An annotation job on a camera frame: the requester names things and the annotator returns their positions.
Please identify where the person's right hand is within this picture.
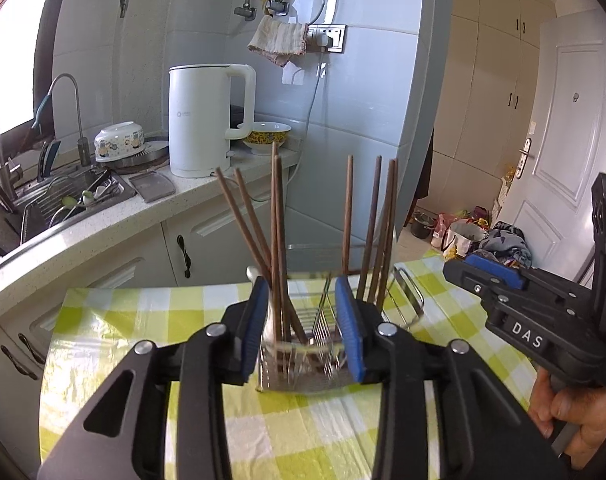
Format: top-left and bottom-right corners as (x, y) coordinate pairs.
(527, 367), (606, 470)

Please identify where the tall chrome kitchen faucet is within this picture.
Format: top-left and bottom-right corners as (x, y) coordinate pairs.
(0, 132), (23, 200)

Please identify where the white electric kettle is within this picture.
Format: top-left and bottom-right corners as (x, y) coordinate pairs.
(169, 64), (256, 179)

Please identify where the yellow patterned bowl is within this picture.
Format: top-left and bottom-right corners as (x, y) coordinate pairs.
(241, 122), (291, 155)

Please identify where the thin chrome water faucet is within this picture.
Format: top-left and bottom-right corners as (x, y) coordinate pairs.
(31, 72), (92, 167)

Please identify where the white shopping bag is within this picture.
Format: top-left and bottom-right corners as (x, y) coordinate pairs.
(442, 221), (487, 260)

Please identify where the white hanging dishcloth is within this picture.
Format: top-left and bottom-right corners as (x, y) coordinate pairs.
(248, 15), (309, 67)

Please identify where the grey rectangular lid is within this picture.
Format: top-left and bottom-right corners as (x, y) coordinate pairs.
(130, 170), (176, 204)

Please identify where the yellow checked tablecloth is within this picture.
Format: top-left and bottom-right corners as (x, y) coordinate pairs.
(38, 252), (535, 479)

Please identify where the white interior door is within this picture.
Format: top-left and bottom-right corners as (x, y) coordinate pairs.
(499, 9), (606, 281)

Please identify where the dark curved chopstick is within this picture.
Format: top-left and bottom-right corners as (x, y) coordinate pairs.
(276, 155), (291, 342)
(377, 159), (399, 312)

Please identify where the steel utensil drainer basket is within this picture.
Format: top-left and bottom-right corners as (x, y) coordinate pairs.
(256, 244), (425, 393)

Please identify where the brown wooden chopstick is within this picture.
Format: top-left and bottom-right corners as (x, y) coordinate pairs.
(271, 142), (281, 342)
(341, 155), (354, 275)

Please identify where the white cartoon bowl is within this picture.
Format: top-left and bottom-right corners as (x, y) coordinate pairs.
(94, 120), (146, 162)

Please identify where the lower wall socket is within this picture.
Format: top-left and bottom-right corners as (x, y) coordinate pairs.
(306, 24), (347, 53)

